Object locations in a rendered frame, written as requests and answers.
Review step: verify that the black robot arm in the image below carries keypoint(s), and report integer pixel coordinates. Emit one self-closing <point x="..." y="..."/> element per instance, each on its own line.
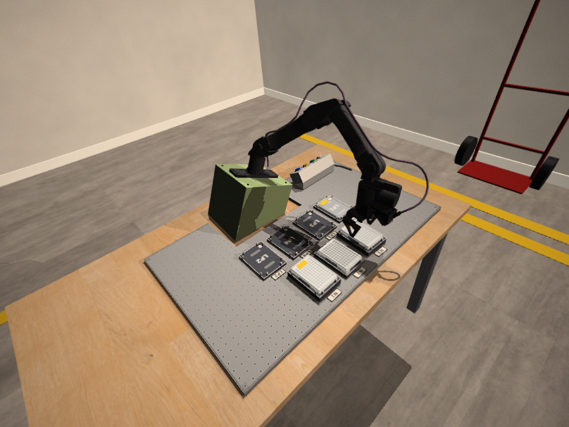
<point x="370" y="163"/>

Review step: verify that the white control panel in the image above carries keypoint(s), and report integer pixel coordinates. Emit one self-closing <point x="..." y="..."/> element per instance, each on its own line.
<point x="313" y="171"/>

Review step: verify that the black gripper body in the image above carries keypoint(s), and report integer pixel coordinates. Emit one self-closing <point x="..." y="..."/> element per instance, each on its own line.
<point x="353" y="212"/>

